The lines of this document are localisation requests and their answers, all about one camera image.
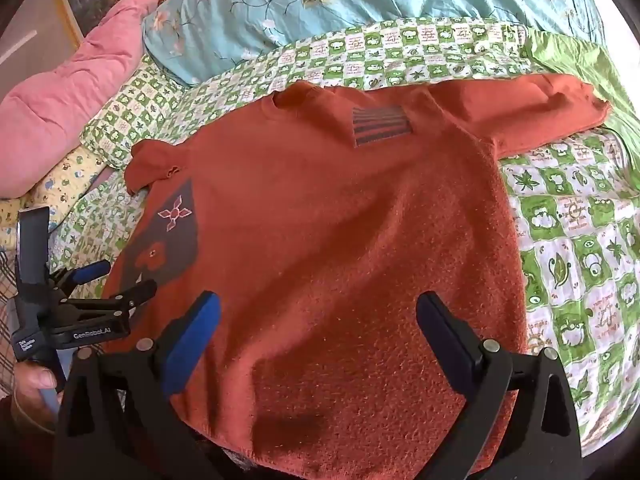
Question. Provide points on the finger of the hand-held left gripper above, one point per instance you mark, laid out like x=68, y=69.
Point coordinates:
x=135, y=292
x=92, y=271

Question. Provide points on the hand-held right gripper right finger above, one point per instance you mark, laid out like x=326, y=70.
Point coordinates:
x=444, y=331

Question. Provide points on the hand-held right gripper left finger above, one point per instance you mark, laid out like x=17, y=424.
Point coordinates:
x=194, y=331

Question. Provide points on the orange-red towel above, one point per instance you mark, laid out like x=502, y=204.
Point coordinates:
x=325, y=235

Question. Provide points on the person's left hand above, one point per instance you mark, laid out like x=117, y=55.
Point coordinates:
x=30, y=382

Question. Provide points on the plaid bed sheet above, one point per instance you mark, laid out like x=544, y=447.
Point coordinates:
x=6, y=310

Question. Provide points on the yellow printed pillow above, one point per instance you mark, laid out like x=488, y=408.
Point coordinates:
x=65, y=180

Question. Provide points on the green checked quilt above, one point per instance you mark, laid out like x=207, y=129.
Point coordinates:
x=565, y=220

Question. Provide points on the green checked pillow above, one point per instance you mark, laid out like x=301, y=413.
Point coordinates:
x=130, y=110

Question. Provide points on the teal floral duvet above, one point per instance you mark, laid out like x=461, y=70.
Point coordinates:
x=350, y=0

